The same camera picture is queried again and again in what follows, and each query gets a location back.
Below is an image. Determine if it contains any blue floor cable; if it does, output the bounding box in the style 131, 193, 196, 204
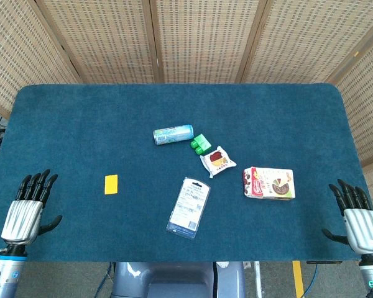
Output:
308, 263, 320, 295

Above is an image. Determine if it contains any green toy building block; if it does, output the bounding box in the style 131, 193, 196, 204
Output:
190, 133, 213, 155

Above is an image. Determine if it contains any red white cookie box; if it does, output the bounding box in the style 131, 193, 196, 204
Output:
242, 166, 297, 201

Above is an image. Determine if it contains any white table leg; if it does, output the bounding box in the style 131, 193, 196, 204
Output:
252, 261, 262, 298

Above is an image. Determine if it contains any white blue blister pack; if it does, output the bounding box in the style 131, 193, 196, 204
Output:
165, 176, 213, 240

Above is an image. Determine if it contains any yellow floor tape strip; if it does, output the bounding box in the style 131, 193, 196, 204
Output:
292, 260, 305, 298

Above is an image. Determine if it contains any grey robot torso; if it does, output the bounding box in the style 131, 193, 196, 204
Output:
111, 261, 247, 298

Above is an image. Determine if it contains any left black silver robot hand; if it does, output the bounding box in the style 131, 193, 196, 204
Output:
0, 169, 63, 248

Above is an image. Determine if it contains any grey blue cable bundle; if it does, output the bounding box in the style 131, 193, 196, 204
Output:
94, 262, 117, 298

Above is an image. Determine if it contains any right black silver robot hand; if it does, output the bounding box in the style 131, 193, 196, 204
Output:
321, 178, 373, 256

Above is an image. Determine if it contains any white snack packet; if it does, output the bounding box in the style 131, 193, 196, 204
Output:
199, 145, 238, 179

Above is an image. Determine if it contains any blue green drink can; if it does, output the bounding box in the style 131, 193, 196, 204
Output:
152, 124, 195, 146

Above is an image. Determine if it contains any woven bamboo screen panel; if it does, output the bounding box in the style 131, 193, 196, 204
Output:
0, 0, 83, 120
326, 18, 373, 217
235, 0, 373, 84
148, 0, 270, 84
35, 0, 160, 84

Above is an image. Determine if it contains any blue table cloth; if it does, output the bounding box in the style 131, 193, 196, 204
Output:
0, 83, 373, 263

